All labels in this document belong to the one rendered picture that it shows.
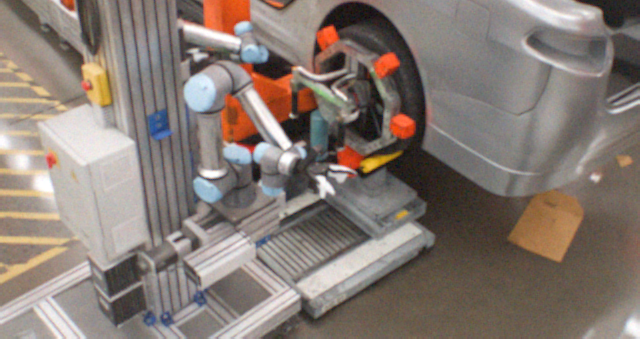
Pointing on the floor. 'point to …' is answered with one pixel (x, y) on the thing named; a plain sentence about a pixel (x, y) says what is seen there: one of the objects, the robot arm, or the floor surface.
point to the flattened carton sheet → (548, 224)
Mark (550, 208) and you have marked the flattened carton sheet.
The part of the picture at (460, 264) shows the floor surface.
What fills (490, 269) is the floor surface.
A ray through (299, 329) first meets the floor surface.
